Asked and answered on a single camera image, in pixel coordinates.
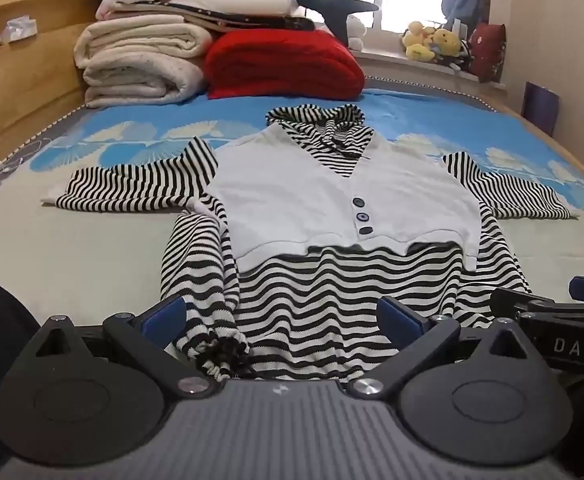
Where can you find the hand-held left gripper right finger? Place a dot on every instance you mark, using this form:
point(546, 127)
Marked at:
point(402, 322)

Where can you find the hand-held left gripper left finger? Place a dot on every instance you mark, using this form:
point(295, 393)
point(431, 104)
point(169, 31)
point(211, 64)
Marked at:
point(164, 320)

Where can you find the striped hooded top white vest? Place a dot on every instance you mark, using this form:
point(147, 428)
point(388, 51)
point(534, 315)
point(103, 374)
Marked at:
point(322, 200)

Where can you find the blue and cream bed sheet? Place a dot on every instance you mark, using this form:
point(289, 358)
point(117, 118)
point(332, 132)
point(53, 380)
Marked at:
point(111, 260)

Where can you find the purple folder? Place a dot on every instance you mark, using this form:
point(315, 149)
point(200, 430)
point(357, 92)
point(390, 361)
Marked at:
point(539, 107)

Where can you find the grey-edged mattress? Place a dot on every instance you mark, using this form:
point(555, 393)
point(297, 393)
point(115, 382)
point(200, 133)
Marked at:
point(41, 132)

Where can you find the dark red cushion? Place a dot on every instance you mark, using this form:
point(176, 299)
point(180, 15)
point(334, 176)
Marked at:
point(489, 52)

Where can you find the striped plush toy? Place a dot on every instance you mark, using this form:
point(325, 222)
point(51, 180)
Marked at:
point(464, 55)

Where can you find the stone windowsill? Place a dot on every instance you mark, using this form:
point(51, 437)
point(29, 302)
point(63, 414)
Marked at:
point(402, 67)

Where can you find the cream folded quilt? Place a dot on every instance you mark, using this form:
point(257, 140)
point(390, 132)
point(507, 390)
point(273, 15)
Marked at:
point(141, 60)

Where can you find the yellow plush bear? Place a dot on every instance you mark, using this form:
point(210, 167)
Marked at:
point(447, 40)

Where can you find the wooden headboard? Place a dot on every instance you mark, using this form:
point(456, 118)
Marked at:
point(21, 85)

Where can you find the yellow plush toy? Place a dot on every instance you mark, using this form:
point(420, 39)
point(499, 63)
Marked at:
point(418, 40)

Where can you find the red folded quilt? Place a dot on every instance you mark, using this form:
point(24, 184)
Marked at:
point(282, 62)

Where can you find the small white plush toy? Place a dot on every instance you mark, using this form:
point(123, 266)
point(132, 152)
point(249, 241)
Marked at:
point(356, 32)

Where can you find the dark patterned folded mat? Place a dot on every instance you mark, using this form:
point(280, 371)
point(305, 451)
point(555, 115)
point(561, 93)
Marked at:
point(267, 22)

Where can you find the white folded quilt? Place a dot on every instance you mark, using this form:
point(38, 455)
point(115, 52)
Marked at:
point(231, 4)

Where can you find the tissue pack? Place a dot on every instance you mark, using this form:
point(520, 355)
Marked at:
point(19, 29)

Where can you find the wooden bed rail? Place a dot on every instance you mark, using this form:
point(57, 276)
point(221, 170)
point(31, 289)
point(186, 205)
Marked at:
point(562, 140)

